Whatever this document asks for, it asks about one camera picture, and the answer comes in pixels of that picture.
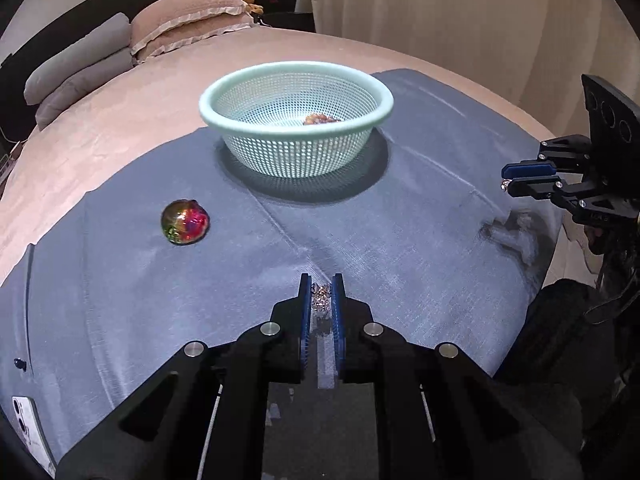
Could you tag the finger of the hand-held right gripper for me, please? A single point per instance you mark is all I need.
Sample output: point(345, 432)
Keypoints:
point(530, 166)
point(532, 186)

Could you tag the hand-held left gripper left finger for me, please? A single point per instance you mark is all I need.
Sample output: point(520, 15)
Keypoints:
point(303, 310)

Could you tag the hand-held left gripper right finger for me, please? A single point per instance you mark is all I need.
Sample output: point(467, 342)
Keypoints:
point(338, 310)

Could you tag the small silver candy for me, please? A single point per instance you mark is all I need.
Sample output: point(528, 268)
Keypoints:
point(320, 300)

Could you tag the small crystal earring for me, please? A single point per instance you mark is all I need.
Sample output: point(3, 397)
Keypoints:
point(504, 185)

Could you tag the mint green plastic basket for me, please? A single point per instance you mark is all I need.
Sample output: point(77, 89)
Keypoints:
point(280, 155)

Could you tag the person's right hand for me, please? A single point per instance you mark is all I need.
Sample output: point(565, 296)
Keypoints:
point(595, 240)

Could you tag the blue cloth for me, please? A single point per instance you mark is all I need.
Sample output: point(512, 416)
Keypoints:
point(400, 260)

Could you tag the purple glass ball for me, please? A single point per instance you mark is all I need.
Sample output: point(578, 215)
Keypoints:
point(186, 222)

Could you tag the person's black trouser legs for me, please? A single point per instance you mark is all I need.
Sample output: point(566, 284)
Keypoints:
point(550, 340)

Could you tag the cream curtain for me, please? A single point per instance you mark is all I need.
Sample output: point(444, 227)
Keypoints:
point(450, 10)

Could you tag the beige bedspread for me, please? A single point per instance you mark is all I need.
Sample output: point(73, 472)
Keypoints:
point(125, 125)

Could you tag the black nightstand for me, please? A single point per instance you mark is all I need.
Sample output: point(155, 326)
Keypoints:
point(290, 20)

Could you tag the pink frilled pillow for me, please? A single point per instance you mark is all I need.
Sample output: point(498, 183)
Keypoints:
point(200, 35)
point(185, 10)

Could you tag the white smartphone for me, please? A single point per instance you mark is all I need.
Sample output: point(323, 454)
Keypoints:
point(31, 430)

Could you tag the brown teddy bear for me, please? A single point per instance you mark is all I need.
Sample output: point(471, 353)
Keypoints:
point(251, 4)

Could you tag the grey pillow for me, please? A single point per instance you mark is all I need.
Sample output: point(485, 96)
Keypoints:
point(75, 60)
point(80, 92)

